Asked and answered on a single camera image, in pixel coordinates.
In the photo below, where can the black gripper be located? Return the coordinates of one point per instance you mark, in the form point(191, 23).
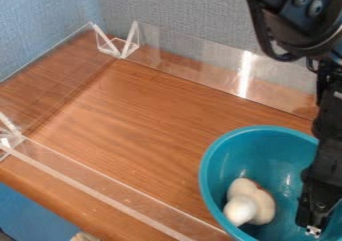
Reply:
point(321, 193)

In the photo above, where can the white brown toy mushroom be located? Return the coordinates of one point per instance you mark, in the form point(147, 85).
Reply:
point(250, 204)

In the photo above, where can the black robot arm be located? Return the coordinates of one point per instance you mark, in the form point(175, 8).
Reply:
point(302, 29)

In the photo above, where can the blue plastic bowl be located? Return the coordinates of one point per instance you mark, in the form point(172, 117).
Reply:
point(268, 154)

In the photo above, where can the clear acrylic front panel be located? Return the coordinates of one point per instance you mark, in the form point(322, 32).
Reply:
point(131, 202)

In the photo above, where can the clear acrylic panel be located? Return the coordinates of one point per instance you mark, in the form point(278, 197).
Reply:
point(239, 72)
point(131, 202)
point(71, 61)

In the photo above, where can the clear acrylic back panel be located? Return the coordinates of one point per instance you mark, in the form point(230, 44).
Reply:
point(239, 72)

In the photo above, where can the clear acrylic left panel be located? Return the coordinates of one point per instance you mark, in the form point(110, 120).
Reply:
point(71, 61)

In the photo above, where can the clear acrylic corner bracket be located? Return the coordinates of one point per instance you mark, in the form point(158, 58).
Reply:
point(118, 47)

